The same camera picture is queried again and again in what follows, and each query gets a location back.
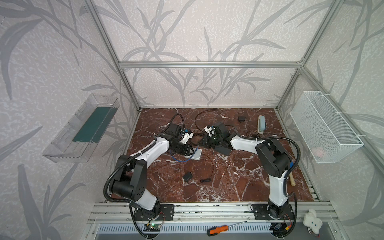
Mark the blue ethernet cable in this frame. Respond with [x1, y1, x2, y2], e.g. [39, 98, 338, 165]
[170, 146, 199, 164]

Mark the black ethernet cable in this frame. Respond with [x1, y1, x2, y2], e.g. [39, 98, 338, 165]
[194, 108, 223, 133]

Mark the thin black power cord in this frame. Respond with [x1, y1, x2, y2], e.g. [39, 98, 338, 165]
[185, 152, 216, 185]

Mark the black network switch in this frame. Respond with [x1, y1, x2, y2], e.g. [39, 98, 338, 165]
[215, 146, 232, 156]

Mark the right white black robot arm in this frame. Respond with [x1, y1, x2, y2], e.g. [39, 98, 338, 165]
[202, 123, 301, 220]

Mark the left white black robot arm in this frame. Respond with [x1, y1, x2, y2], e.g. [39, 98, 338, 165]
[103, 123, 196, 219]

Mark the grey brush block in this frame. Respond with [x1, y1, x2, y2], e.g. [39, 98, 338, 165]
[258, 116, 266, 134]

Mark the black power adapter cube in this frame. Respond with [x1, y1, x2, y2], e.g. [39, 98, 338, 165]
[183, 172, 193, 183]

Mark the green circuit board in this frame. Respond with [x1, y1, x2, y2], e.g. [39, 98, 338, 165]
[144, 224, 162, 232]

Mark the pink item in basket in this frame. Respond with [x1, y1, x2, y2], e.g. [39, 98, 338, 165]
[311, 147, 327, 158]

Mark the white plush toy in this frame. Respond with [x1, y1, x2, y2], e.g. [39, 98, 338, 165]
[303, 209, 323, 235]

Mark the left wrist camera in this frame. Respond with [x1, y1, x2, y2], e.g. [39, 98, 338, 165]
[180, 129, 194, 145]

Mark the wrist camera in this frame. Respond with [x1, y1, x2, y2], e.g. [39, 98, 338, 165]
[204, 126, 217, 137]
[180, 129, 194, 145]

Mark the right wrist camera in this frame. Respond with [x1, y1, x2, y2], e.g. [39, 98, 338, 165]
[204, 126, 217, 137]

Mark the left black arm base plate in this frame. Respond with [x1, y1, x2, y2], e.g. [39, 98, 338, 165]
[134, 204, 175, 221]

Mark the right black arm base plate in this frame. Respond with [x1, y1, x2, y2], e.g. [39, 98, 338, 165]
[251, 203, 296, 221]

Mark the wooden handle blue tool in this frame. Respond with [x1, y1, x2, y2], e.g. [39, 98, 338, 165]
[289, 172, 296, 187]

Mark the orange handled screwdriver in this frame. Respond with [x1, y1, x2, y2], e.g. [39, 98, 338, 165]
[207, 221, 247, 237]

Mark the clear plastic wall tray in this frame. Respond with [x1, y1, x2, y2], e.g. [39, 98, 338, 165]
[42, 94, 120, 163]

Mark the white wire mesh basket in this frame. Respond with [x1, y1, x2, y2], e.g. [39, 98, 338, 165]
[291, 91, 364, 164]

